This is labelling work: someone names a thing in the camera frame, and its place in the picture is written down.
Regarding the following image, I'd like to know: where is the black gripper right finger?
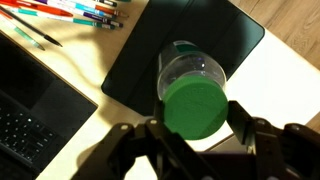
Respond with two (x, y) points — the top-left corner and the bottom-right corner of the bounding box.
(226, 99), (320, 180)

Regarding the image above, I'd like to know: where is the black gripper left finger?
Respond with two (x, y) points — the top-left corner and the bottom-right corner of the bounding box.
(70, 99), (216, 180)

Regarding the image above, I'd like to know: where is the green bottle lid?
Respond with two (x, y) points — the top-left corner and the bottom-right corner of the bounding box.
(162, 74), (230, 141)

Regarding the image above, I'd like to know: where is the clear bottle with green label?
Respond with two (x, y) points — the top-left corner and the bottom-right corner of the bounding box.
(156, 40), (228, 102)

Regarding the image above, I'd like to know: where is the black tablet folio mat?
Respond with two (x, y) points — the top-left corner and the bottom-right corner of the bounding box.
(100, 0), (266, 118)

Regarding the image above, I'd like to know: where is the black laptop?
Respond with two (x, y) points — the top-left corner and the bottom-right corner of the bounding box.
(0, 31), (99, 180)

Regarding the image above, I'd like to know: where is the orange brown pen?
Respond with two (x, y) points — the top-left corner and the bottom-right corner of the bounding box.
(75, 0), (130, 19)

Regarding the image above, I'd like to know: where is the purple and white pen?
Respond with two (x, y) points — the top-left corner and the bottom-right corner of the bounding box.
(34, 0), (124, 29)

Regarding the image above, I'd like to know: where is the black capped pen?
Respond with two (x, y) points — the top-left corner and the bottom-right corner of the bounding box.
(94, 0), (118, 8)

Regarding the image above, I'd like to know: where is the teal and white pen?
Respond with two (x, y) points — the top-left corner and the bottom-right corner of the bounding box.
(9, 7), (116, 30)

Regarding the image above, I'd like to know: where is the green translucent pen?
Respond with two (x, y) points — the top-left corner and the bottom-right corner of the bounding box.
(0, 13), (46, 52)

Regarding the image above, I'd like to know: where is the red orange pen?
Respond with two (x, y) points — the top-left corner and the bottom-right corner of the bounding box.
(0, 0), (74, 18)

